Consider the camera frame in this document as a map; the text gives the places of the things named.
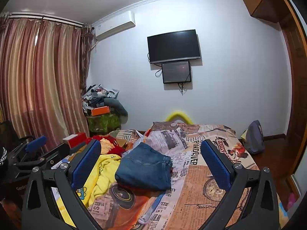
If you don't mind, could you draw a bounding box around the blue denim jacket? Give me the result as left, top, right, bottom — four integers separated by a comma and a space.
115, 143, 172, 191

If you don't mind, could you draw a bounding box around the red white box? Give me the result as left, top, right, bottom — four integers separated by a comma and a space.
63, 132, 87, 149

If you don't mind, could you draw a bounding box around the pink croc shoe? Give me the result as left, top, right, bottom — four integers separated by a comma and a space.
286, 193, 296, 211

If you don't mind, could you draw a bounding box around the grey blue backpack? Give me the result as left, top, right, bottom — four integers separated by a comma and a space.
241, 120, 265, 155

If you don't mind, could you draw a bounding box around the green patterned box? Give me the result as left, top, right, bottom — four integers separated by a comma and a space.
86, 113, 121, 135

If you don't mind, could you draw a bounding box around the newspaper print bed cover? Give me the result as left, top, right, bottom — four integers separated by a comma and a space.
51, 120, 290, 230

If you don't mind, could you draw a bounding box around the orange box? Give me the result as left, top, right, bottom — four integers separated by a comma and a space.
91, 106, 110, 116

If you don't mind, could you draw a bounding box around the red plush toy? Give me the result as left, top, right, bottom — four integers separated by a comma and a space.
92, 136, 125, 157

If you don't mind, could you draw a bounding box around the yellow cartoon garment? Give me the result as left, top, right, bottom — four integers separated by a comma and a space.
54, 154, 122, 227

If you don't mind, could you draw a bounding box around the striped pink curtain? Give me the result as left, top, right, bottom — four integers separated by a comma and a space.
1, 17, 93, 152

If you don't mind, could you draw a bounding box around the dark grey cushion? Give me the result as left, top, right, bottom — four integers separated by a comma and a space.
104, 98, 128, 117

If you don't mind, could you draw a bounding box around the yellow curved pillow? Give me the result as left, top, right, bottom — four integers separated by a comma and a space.
165, 111, 193, 125

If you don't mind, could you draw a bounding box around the white air conditioner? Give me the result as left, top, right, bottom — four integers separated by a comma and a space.
94, 11, 135, 41

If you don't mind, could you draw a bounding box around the small black wall monitor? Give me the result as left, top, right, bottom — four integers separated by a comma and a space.
161, 61, 191, 84

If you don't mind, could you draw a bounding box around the black wall television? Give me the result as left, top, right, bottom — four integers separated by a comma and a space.
147, 29, 201, 64

